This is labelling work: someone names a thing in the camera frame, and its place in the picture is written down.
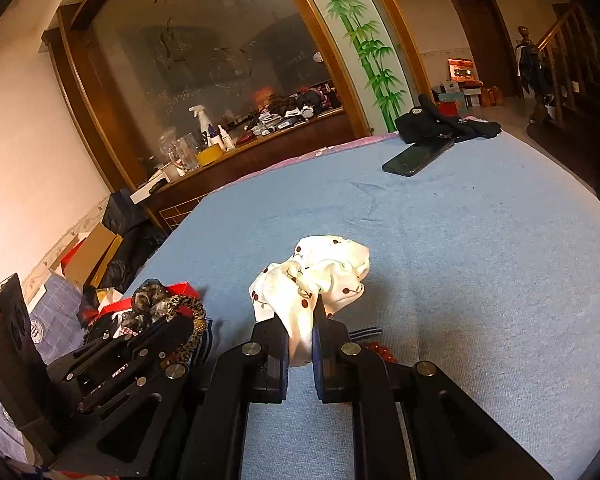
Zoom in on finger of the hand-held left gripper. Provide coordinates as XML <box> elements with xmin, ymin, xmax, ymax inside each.
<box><xmin>71</xmin><ymin>354</ymin><xmax>172</xmax><ymax>417</ymax></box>
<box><xmin>46</xmin><ymin>315</ymin><xmax>196</xmax><ymax>386</ymax></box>

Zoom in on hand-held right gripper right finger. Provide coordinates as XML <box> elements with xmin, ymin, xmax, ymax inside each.
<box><xmin>311</xmin><ymin>296</ymin><xmax>556</xmax><ymax>480</ymax></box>

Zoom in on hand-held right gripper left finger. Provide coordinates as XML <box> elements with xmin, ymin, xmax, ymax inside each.
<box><xmin>50</xmin><ymin>319</ymin><xmax>292</xmax><ymax>480</ymax></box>

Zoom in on dark sheer organza scrunchie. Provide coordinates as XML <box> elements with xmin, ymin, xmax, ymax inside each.
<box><xmin>129</xmin><ymin>279</ymin><xmax>175</xmax><ymax>332</ymax></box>

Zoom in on leopard print scrunchie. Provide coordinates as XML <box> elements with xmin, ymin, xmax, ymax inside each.
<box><xmin>152</xmin><ymin>295</ymin><xmax>209</xmax><ymax>362</ymax></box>

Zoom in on red gift box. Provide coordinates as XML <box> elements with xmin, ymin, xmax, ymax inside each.
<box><xmin>79</xmin><ymin>282</ymin><xmax>205</xmax><ymax>328</ymax></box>

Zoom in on white cherry print scrunchie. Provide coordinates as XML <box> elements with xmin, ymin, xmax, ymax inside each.
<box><xmin>248</xmin><ymin>233</ymin><xmax>372</xmax><ymax>367</ymax></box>

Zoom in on blue plaid bag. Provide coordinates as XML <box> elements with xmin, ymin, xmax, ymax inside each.
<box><xmin>27</xmin><ymin>274</ymin><xmax>89</xmax><ymax>362</ymax></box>

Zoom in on brown cardboard box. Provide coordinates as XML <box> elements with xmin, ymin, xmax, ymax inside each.
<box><xmin>61</xmin><ymin>222</ymin><xmax>124</xmax><ymax>289</ymax></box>

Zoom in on black plastic bag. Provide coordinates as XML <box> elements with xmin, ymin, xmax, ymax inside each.
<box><xmin>101</xmin><ymin>194</ymin><xmax>167</xmax><ymax>292</ymax></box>

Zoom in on flat white box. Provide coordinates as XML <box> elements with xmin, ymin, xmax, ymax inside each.
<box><xmin>129</xmin><ymin>169</ymin><xmax>172</xmax><ymax>205</ymax></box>

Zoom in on blue tablecloth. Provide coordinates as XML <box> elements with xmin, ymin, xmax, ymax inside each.
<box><xmin>120</xmin><ymin>130</ymin><xmax>600</xmax><ymax>480</ymax></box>

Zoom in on clear glass mug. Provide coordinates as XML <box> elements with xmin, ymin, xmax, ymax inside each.
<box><xmin>168</xmin><ymin>134</ymin><xmax>201</xmax><ymax>174</ymax></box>

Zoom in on yellow box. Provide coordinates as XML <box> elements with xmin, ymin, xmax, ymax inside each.
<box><xmin>195</xmin><ymin>145</ymin><xmax>226</xmax><ymax>166</ymax></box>

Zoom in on white spray bottle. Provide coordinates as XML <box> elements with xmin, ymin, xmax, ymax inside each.
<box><xmin>188</xmin><ymin>104</ymin><xmax>216</xmax><ymax>149</ymax></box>

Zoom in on black smartphone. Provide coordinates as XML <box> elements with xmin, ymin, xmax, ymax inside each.
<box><xmin>382</xmin><ymin>137</ymin><xmax>456</xmax><ymax>177</ymax></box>

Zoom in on black gloves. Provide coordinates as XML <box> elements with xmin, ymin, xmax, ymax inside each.
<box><xmin>394</xmin><ymin>93</ymin><xmax>504</xmax><ymax>144</ymax></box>

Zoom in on wooden framed glass partition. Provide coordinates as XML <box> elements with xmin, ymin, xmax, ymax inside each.
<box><xmin>41</xmin><ymin>0</ymin><xmax>372</xmax><ymax>233</ymax></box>

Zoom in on orange printed box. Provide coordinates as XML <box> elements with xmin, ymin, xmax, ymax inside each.
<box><xmin>447</xmin><ymin>57</ymin><xmax>481</xmax><ymax>84</ymax></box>

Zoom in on bamboo painted glass panel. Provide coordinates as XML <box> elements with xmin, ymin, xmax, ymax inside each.
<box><xmin>291</xmin><ymin>0</ymin><xmax>417</xmax><ymax>134</ymax></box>

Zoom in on brown wooden door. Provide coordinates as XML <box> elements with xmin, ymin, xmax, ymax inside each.
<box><xmin>446</xmin><ymin>0</ymin><xmax>524</xmax><ymax>104</ymax></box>

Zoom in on wooden stair railing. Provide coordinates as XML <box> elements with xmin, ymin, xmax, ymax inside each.
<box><xmin>517</xmin><ymin>1</ymin><xmax>600</xmax><ymax>127</ymax></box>

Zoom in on red bead bracelet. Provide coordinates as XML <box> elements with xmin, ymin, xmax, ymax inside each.
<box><xmin>362</xmin><ymin>340</ymin><xmax>397</xmax><ymax>364</ymax></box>

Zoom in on dark jacket on post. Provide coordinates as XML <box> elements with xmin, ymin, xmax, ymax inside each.
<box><xmin>514</xmin><ymin>41</ymin><xmax>557</xmax><ymax>107</ymax></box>

